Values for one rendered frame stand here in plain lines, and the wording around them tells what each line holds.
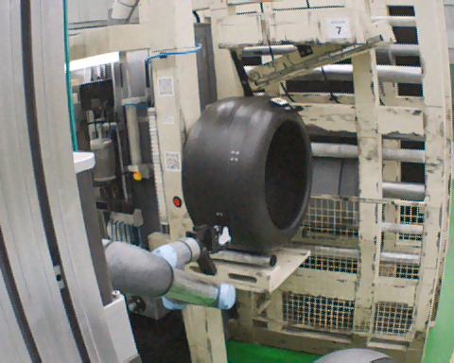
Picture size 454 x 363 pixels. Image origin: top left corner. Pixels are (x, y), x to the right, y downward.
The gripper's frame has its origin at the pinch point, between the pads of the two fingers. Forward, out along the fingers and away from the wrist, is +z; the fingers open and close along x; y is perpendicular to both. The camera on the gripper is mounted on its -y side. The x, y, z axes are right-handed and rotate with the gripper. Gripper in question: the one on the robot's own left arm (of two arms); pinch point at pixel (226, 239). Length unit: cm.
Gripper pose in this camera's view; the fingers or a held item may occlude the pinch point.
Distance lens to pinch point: 163.3
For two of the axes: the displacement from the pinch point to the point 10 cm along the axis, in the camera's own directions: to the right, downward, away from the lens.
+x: -8.5, -0.6, 5.2
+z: 5.3, -1.4, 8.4
